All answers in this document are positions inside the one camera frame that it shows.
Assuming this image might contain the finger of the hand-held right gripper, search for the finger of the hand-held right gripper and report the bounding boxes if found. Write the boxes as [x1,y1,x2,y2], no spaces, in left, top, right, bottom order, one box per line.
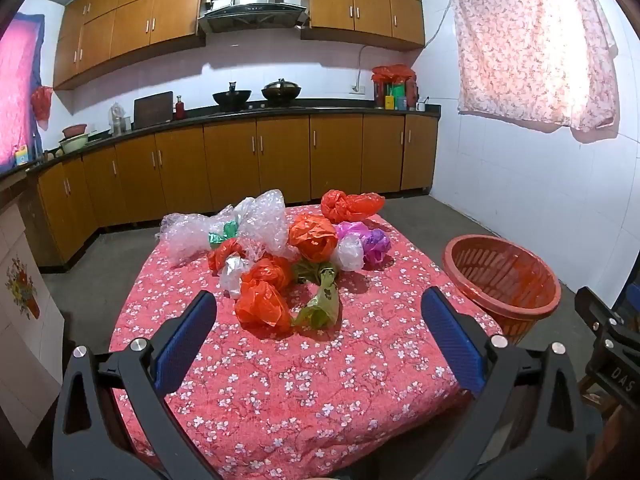
[574,286,626,333]

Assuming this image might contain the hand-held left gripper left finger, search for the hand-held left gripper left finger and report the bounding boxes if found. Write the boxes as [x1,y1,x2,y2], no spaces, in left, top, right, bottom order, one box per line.
[52,289,223,480]

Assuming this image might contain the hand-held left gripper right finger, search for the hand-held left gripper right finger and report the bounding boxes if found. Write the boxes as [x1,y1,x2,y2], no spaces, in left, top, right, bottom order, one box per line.
[421,286,603,480]

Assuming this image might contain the red plastic basket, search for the red plastic basket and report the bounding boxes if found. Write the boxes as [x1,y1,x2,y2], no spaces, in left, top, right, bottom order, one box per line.
[442,234,562,346]

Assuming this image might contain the orange plastic bag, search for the orange plastic bag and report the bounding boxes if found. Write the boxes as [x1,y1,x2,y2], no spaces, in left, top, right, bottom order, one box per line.
[240,255,296,291]
[234,280,293,331]
[287,212,340,263]
[207,237,246,273]

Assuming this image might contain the white plastic bag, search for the white plastic bag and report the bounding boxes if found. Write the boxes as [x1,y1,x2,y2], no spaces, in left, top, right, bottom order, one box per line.
[330,235,366,272]
[217,255,253,301]

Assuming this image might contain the clear bubble wrap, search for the clear bubble wrap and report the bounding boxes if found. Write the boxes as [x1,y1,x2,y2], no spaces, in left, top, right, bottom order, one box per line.
[157,189,291,268]

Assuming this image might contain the purple plastic bag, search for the purple plastic bag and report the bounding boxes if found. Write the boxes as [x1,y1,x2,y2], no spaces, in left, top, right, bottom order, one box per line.
[360,227,392,268]

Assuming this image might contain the red floral tablecloth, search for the red floral tablecloth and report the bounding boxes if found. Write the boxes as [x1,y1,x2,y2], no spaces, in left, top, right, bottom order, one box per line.
[107,202,506,480]

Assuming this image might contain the olive green plastic bag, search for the olive green plastic bag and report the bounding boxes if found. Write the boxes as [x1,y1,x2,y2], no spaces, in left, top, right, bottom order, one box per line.
[291,260,342,328]

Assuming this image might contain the pink plastic bag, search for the pink plastic bag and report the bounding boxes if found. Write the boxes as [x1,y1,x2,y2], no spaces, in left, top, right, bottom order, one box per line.
[334,221,373,241]

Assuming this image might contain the red knotted plastic bag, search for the red knotted plastic bag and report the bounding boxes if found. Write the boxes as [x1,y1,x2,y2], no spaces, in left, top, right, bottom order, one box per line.
[320,189,387,223]

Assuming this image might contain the flower print tile board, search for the flower print tile board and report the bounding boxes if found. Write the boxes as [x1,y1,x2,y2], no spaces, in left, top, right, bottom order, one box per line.
[0,200,66,448]

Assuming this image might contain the wooden lower cabinets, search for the wooden lower cabinets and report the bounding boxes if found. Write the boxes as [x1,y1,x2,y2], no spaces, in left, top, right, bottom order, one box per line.
[27,112,441,268]

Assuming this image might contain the wooden cabinets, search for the wooden cabinets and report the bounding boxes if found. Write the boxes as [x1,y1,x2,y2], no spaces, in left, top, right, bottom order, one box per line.
[52,0,207,91]
[300,0,426,52]
[27,112,441,268]

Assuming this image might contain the green basin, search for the green basin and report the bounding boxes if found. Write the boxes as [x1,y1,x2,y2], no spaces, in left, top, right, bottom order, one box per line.
[59,134,98,155]

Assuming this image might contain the glass jar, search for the glass jar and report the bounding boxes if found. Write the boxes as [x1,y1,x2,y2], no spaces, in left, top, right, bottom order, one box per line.
[109,102,132,136]

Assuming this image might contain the dark cutting board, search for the dark cutting board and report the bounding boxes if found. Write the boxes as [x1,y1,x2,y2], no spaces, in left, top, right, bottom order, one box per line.
[133,91,174,129]

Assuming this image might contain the black kitchen countertop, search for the black kitchen countertop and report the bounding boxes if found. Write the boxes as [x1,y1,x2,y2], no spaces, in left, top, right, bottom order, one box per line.
[25,102,442,173]

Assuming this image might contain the pink floral curtain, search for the pink floral curtain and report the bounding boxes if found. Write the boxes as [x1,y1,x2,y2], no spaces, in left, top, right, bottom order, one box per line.
[445,0,621,143]

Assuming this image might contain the black wok with lid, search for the black wok with lid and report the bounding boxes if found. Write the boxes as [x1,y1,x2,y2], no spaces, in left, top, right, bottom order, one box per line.
[261,78,302,106]

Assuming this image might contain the hanging red plastic bag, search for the hanging red plastic bag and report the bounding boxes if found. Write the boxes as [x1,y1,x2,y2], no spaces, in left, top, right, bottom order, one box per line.
[31,86,53,122]

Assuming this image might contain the wooden upper cabinets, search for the wooden upper cabinets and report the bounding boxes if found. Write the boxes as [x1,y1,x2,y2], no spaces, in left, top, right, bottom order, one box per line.
[300,0,426,52]
[52,0,207,91]

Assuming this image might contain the steel range hood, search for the steel range hood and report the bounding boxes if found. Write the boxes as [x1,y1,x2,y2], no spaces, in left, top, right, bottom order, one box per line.
[197,0,308,35]

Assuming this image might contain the black wok with handle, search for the black wok with handle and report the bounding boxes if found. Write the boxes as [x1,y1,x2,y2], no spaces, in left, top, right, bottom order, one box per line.
[212,81,252,111]

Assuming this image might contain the white power cable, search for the white power cable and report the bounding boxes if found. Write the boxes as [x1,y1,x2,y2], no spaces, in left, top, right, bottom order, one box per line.
[351,44,377,94]

